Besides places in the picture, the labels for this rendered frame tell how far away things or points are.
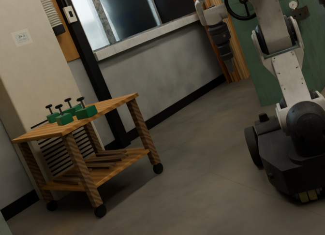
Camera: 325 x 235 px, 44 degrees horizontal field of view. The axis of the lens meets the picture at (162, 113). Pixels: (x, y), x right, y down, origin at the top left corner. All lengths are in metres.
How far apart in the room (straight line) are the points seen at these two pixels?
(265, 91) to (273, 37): 1.34
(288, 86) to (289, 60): 0.12
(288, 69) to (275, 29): 0.18
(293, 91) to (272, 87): 1.30
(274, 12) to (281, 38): 0.12
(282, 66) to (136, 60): 2.23
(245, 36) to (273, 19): 1.26
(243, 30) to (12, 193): 2.03
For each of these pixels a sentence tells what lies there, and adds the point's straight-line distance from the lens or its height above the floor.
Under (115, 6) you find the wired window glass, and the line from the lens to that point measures 4.02.
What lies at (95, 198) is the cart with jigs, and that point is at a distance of 2.26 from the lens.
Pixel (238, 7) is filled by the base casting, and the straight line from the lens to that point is 3.07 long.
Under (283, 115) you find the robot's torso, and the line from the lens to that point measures 1.72.
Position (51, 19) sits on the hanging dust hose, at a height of 1.20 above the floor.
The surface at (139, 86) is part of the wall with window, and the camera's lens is 3.85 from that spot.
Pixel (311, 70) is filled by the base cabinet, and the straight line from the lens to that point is 3.02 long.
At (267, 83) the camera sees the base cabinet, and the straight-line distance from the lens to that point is 3.13.
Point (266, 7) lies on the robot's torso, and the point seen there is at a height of 0.74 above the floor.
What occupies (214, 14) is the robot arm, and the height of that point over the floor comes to 0.79.
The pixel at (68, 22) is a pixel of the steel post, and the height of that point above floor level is 1.15.
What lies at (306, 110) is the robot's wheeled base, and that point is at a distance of 1.57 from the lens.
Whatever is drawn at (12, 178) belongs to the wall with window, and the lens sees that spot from 3.11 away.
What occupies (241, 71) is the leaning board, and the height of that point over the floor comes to 0.10.
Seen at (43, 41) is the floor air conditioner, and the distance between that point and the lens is 3.03.
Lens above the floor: 0.81
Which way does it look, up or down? 11 degrees down
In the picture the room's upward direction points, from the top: 22 degrees counter-clockwise
